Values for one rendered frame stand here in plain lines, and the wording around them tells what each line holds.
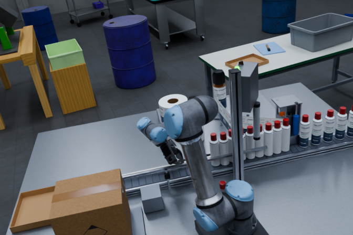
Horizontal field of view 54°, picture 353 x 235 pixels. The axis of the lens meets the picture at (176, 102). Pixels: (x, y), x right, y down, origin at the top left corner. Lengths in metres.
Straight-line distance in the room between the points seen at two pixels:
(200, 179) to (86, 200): 0.51
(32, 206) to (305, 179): 1.49
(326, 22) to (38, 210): 3.41
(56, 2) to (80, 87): 6.84
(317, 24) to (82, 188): 3.19
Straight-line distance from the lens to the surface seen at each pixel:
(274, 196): 1.89
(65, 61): 4.60
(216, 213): 1.44
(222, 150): 1.92
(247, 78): 1.58
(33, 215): 2.07
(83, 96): 4.76
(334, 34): 3.84
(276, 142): 2.02
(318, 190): 1.95
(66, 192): 1.66
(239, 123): 1.68
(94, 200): 1.56
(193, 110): 1.30
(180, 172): 1.97
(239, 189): 1.50
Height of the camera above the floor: 2.13
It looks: 28 degrees down
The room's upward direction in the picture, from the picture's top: 8 degrees counter-clockwise
